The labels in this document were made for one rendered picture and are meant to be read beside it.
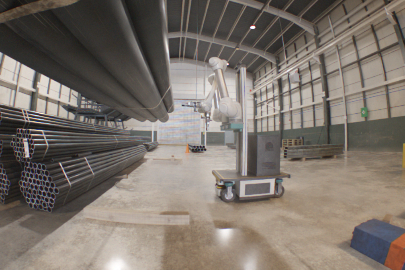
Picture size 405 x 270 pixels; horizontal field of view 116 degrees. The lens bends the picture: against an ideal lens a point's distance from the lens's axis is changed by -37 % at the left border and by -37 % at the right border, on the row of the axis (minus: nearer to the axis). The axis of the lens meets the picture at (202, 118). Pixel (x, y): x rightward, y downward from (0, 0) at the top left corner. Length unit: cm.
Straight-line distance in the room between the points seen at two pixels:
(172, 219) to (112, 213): 55
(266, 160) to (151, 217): 153
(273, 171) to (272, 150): 28
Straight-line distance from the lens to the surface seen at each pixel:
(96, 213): 201
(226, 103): 220
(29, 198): 228
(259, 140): 252
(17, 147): 208
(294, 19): 1423
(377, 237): 147
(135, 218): 190
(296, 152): 718
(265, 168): 258
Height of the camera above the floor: 80
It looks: 6 degrees up
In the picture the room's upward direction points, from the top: 1 degrees clockwise
